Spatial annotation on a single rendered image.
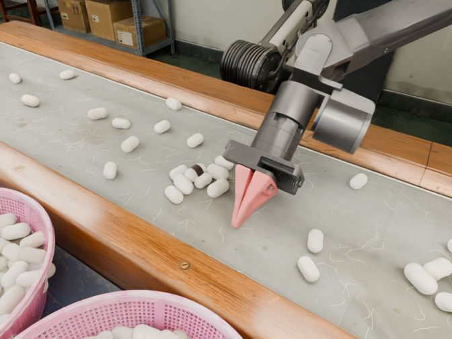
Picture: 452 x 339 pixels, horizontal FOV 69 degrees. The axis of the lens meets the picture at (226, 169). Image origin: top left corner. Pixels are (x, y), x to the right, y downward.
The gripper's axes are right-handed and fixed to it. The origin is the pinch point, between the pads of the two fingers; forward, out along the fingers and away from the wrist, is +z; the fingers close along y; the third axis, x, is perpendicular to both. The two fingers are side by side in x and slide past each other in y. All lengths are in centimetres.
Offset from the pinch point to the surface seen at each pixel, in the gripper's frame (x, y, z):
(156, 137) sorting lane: 8.0, -23.5, -7.2
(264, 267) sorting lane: -0.7, 5.7, 3.5
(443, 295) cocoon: 1.8, 23.8, -2.7
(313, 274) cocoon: -1.3, 11.1, 1.6
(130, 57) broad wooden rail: 19, -51, -25
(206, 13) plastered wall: 161, -153, -141
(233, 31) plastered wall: 169, -127, -136
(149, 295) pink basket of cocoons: -9.9, -1.7, 10.5
